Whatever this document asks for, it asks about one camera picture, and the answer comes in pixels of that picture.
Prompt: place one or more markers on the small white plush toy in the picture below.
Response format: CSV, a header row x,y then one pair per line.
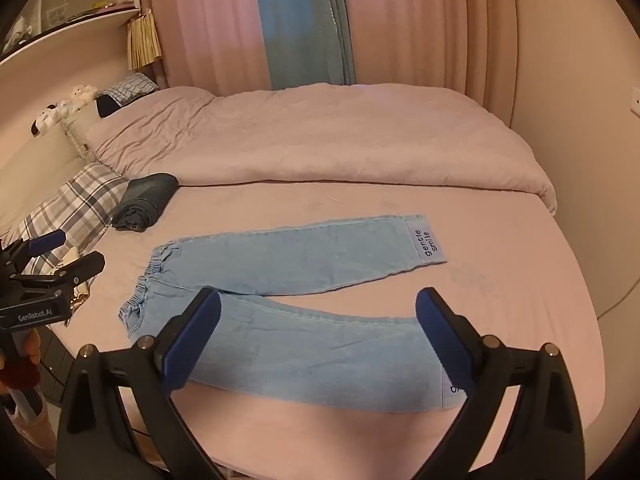
x,y
64,106

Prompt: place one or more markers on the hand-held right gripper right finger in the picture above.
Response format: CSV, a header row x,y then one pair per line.
x,y
445,342

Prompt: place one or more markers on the yellow tasselled hanging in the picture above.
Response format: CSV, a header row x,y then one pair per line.
x,y
143,42

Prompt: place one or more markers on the dark folded denim garment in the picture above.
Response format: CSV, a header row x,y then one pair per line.
x,y
145,201

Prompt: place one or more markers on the person's left hand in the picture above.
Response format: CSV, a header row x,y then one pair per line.
x,y
22,367

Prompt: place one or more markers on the light blue denim pants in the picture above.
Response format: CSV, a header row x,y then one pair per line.
x,y
310,305

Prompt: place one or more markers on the beige padded headboard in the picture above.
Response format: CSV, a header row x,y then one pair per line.
x,y
35,175

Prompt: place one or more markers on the grey white plaid pillow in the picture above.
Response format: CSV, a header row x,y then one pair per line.
x,y
75,205

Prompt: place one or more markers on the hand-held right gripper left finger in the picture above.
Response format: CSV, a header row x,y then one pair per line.
x,y
194,342

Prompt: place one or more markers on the cream pillow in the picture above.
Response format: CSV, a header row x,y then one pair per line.
x,y
77,127

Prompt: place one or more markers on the pink pillow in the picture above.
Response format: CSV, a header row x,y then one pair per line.
x,y
320,135

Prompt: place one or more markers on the white wall shelf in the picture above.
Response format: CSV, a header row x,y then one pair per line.
x,y
70,5

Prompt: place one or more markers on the blue checked pillow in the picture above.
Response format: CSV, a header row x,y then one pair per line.
x,y
131,85

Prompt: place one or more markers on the blue curtain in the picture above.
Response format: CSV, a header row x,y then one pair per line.
x,y
300,22

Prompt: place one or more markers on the white black plush toy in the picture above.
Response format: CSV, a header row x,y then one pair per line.
x,y
42,121

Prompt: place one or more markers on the pink curtain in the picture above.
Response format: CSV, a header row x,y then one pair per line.
x,y
425,20

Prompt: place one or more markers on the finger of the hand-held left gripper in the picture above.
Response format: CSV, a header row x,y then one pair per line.
x,y
80,267
46,243

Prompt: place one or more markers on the wall socket plate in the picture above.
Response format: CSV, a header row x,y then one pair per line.
x,y
635,100

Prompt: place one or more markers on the white fluffy plush toy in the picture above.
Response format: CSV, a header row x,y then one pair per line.
x,y
82,92

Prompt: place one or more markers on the dark bedside cabinet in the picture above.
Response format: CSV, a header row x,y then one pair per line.
x,y
59,367

